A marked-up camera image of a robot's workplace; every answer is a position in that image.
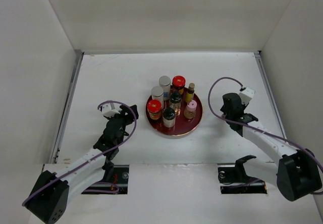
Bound red cap chili jar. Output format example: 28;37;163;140
146;99;162;122

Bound silver cap shaker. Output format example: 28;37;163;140
159;76;171;101
151;86;164;104

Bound white powder glass jar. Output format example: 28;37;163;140
163;107;176;128

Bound pink lid seasoning jar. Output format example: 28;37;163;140
184;100;197;120

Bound yellow label oil bottle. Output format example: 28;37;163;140
185;83;195;104

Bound black lid spice jar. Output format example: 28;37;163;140
169;91;182;116

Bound red cap sauce jar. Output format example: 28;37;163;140
172;75;186;95

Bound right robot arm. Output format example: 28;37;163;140
219;88;322;201

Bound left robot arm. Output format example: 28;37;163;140
22;102;139;223

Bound red round tray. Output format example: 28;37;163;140
145;87;203;136

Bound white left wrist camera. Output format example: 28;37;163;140
98;103;119;118

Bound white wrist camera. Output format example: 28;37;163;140
238;87;255;106
98;103;119;118

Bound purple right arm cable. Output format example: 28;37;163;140
207;76;323;194

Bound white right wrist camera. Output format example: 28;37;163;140
238;87;255;106

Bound aluminium table edge rail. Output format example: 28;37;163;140
48;49;84;163

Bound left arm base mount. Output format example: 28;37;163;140
82;162;130;195

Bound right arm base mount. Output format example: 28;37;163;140
218;155;267;194

